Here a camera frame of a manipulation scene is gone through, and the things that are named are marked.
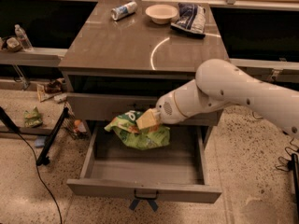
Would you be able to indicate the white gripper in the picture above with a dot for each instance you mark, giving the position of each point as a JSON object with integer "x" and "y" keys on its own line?
{"x": 168, "y": 110}

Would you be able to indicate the green rice chip bag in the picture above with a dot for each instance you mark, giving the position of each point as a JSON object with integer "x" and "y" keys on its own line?
{"x": 125, "y": 127}

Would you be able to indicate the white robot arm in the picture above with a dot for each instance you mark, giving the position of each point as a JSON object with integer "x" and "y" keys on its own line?
{"x": 217, "y": 84}

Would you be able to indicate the grey upper drawer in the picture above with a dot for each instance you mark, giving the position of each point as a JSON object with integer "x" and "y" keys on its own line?
{"x": 106, "y": 107}

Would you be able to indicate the grey open lower drawer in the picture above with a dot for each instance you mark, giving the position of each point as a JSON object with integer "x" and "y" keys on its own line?
{"x": 175, "y": 173}

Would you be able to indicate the grey drawer cabinet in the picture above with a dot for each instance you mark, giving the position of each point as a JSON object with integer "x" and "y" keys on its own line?
{"x": 135, "y": 56}

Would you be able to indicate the blue white chip bag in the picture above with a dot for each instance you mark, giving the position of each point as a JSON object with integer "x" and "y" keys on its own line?
{"x": 191, "y": 21}

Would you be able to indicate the green bag on floor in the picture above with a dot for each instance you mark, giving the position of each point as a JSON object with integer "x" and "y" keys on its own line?
{"x": 32, "y": 118}

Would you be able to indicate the snack wrappers on floor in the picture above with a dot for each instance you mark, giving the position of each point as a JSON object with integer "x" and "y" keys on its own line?
{"x": 49, "y": 90}

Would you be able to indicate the white bowl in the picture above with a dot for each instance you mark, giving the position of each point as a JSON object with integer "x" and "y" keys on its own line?
{"x": 161, "y": 14}

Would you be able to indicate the blue white soda can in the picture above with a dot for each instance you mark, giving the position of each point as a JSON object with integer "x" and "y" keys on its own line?
{"x": 118, "y": 13}

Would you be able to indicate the black tripod leg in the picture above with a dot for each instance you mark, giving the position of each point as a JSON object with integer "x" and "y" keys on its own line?
{"x": 43, "y": 158}

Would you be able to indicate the clear water bottle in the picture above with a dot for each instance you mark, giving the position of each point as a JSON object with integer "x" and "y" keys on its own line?
{"x": 23, "y": 38}

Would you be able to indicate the small bowl on shelf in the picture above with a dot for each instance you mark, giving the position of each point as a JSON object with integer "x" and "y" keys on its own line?
{"x": 10, "y": 44}

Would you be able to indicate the wire basket with items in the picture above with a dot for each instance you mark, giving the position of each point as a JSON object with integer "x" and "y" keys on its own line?
{"x": 73, "y": 126}

